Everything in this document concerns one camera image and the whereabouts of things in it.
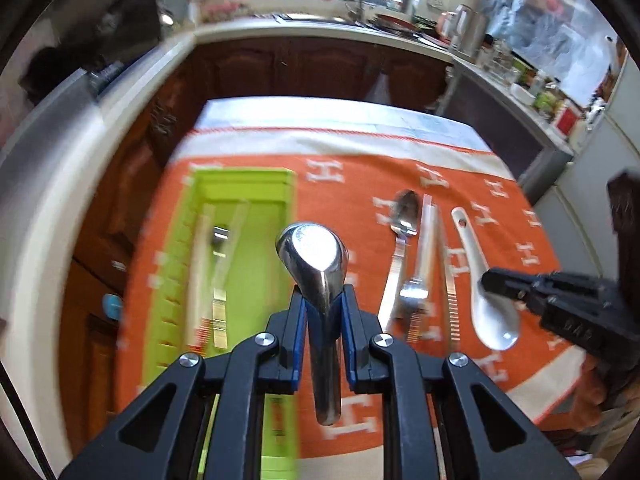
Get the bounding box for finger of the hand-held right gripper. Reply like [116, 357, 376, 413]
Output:
[480, 267, 556, 312]

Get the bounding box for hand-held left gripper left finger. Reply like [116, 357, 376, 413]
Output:
[60, 287, 308, 480]

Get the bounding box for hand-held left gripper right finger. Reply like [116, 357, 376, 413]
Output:
[340, 285, 578, 480]

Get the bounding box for white ceramic spoon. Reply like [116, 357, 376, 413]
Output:
[450, 206, 522, 352]

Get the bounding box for large metal spoon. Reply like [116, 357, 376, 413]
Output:
[275, 221, 350, 426]

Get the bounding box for green plastic utensil tray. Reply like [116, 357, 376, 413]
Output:
[137, 167, 301, 480]

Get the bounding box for small metal spoon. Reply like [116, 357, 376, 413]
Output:
[210, 225, 232, 261]

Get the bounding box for orange patterned blanket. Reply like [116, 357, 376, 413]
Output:
[112, 127, 588, 466]

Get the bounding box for grey refrigerator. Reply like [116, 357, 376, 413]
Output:
[530, 50, 640, 281]

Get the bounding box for dark metal cabinet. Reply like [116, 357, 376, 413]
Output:
[435, 57, 573, 196]

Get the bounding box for red box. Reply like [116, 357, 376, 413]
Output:
[555, 100, 583, 136]

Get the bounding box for green-label bottle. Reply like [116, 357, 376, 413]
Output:
[532, 85, 558, 113]

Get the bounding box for white dish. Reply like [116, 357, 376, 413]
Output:
[510, 82, 538, 106]

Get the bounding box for white table cover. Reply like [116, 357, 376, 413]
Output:
[192, 99, 493, 153]

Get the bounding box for dark wooden kitchen cabinets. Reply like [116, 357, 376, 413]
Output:
[57, 40, 453, 456]

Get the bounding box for white electric kettle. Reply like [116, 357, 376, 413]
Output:
[437, 4, 488, 58]

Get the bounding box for red frying pan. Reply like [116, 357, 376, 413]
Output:
[372, 12, 418, 31]

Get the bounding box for steel kitchen sink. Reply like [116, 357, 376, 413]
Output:
[272, 12, 361, 25]

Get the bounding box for gas stove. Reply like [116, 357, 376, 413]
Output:
[87, 60, 126, 96]

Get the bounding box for pink-lidded food container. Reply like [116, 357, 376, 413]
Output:
[202, 2, 241, 20]

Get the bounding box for stainless steel panel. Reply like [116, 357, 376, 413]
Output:
[0, 67, 101, 161]

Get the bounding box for black wok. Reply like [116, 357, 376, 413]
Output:
[20, 47, 86, 106]

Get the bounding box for steel range hood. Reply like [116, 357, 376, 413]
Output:
[35, 0, 161, 76]

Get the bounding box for plastic wall cover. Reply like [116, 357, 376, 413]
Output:
[482, 0, 626, 106]

